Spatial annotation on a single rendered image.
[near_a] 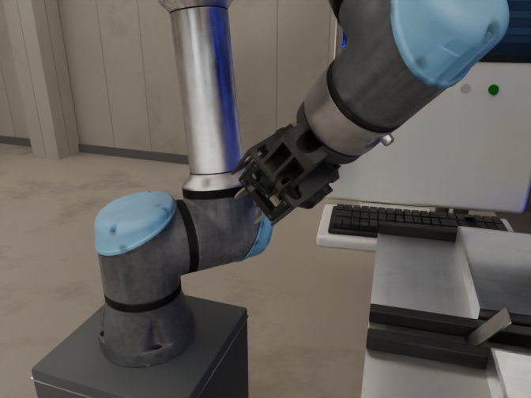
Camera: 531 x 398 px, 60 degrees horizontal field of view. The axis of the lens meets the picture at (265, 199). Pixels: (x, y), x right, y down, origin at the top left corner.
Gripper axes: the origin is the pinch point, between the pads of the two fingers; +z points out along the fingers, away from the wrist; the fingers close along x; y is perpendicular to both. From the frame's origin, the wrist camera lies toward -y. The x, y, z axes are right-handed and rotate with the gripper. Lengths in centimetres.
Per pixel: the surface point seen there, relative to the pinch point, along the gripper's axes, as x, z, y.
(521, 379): 35.0, -7.6, -7.5
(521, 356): 32.5, -9.3, -8.1
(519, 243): 32, 5, -40
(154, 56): -177, 264, -175
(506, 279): 32.4, 2.3, -28.1
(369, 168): 6, 37, -56
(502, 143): 20, 16, -74
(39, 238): -82, 247, -17
